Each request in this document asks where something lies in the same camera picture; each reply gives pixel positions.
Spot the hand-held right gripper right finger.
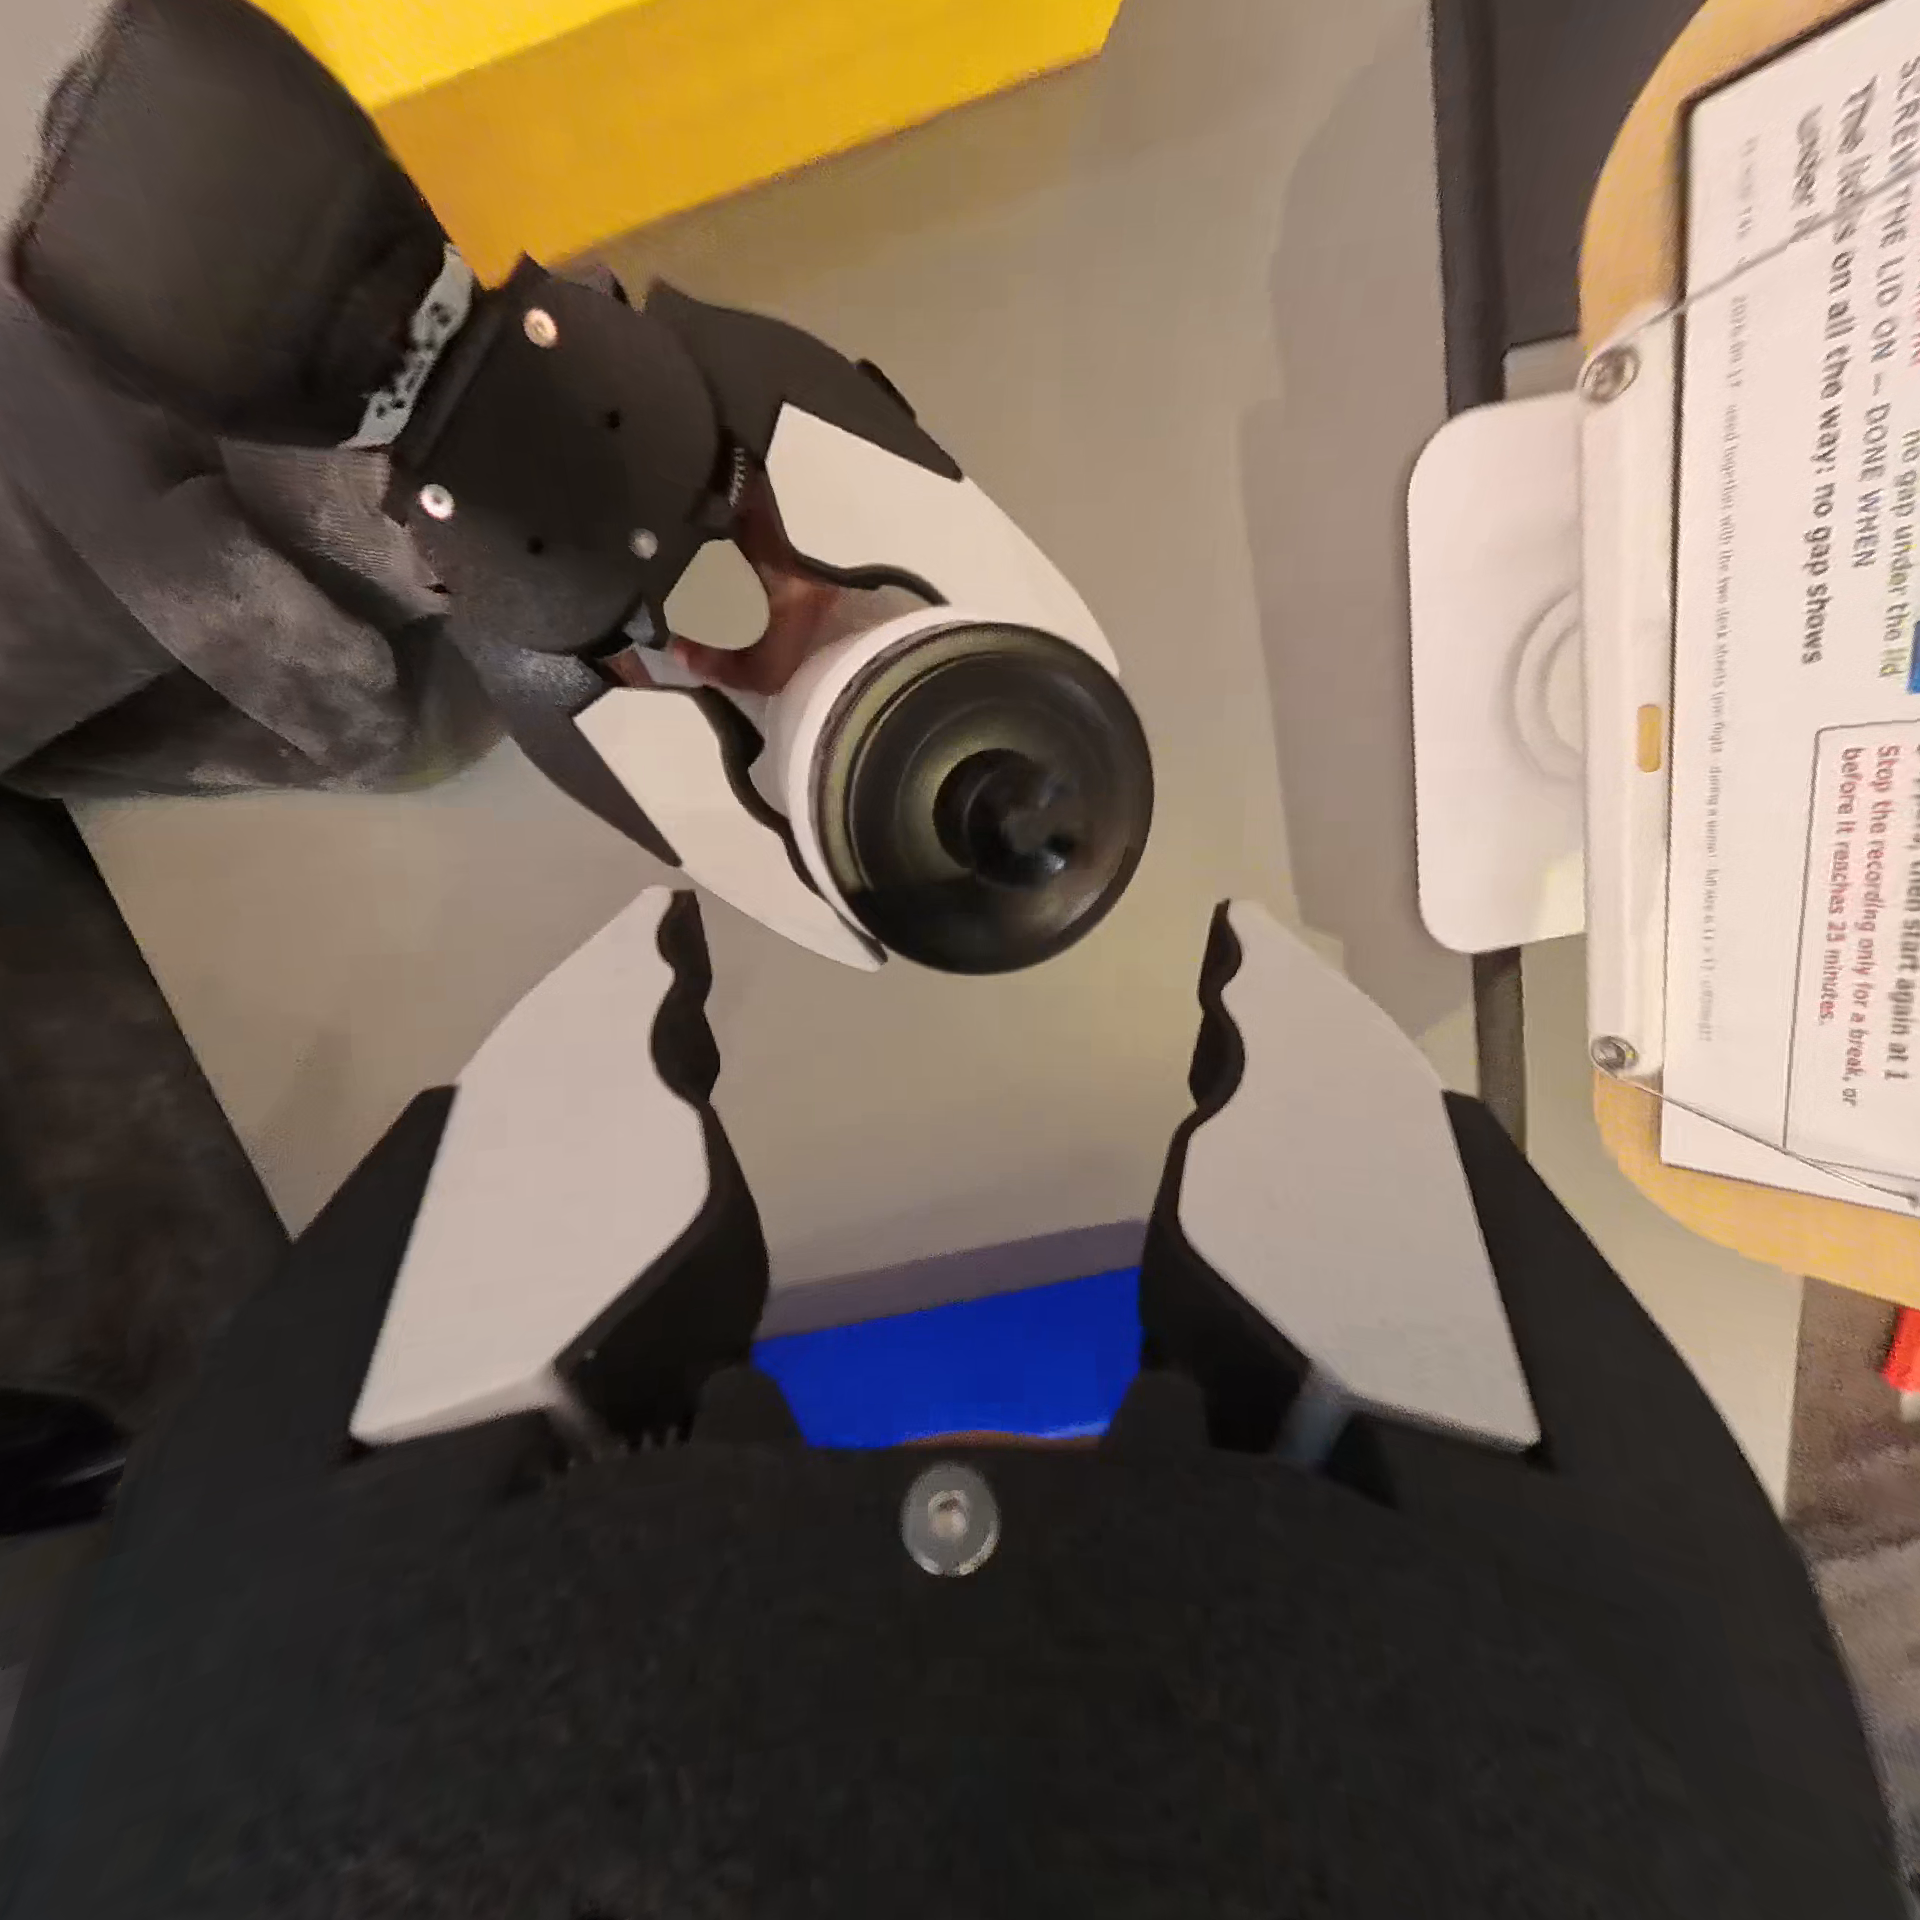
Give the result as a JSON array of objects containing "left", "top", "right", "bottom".
[{"left": 1137, "top": 903, "right": 1539, "bottom": 1470}]

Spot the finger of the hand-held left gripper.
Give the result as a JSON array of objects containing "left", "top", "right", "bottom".
[
  {"left": 573, "top": 690, "right": 889, "bottom": 978},
  {"left": 748, "top": 404, "right": 1125, "bottom": 677}
]

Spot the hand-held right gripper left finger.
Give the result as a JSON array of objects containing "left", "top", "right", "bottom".
[{"left": 346, "top": 892, "right": 771, "bottom": 1456}]

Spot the white plastic bottle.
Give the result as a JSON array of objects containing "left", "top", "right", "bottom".
[{"left": 748, "top": 599, "right": 961, "bottom": 903}]

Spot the black bottle lid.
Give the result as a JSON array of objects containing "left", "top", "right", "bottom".
[{"left": 805, "top": 619, "right": 1158, "bottom": 978}]

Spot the yellow plastic bin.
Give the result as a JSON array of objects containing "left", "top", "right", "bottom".
[{"left": 246, "top": 0, "right": 1132, "bottom": 288}]

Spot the blue plastic bin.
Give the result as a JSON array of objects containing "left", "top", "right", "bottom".
[{"left": 748, "top": 1262, "right": 1147, "bottom": 1453}]

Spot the person's left hand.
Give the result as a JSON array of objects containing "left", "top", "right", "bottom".
[{"left": 662, "top": 499, "right": 841, "bottom": 699}]

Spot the wooden instruction board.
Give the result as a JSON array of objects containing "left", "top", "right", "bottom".
[{"left": 1576, "top": 0, "right": 1920, "bottom": 1311}]

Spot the person's dark clothing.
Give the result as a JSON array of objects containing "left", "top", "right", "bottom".
[{"left": 0, "top": 796, "right": 294, "bottom": 1535}]

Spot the printed instruction sheet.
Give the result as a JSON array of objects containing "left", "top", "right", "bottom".
[{"left": 1657, "top": 0, "right": 1920, "bottom": 1212}]

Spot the dark desk cable flap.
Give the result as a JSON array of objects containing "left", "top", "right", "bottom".
[{"left": 1429, "top": 0, "right": 1598, "bottom": 1146}]

